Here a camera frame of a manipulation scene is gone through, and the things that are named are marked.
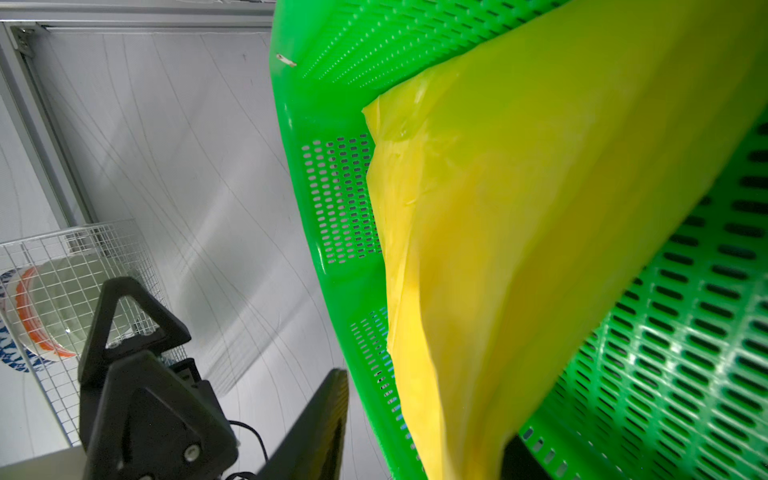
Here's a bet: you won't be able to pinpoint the orange patterned bowl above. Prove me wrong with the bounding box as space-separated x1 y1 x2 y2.
1 255 128 373

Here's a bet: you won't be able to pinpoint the white wire wall basket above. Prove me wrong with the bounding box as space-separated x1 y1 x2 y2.
1 220 164 447

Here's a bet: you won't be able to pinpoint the yellow raincoat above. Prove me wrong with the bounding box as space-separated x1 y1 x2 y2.
364 1 767 479

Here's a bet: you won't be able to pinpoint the aluminium top rail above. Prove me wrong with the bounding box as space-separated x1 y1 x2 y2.
1 1 276 30

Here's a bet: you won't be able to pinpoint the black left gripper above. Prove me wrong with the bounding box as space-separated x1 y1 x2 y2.
78 276 238 479

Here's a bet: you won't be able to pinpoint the green plastic basket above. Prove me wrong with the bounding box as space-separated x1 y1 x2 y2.
270 1 767 479

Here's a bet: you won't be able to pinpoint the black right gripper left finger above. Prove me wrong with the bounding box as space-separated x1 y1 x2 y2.
255 369 349 480

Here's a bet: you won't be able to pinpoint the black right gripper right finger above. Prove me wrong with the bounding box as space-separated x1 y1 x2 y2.
500 435 551 480

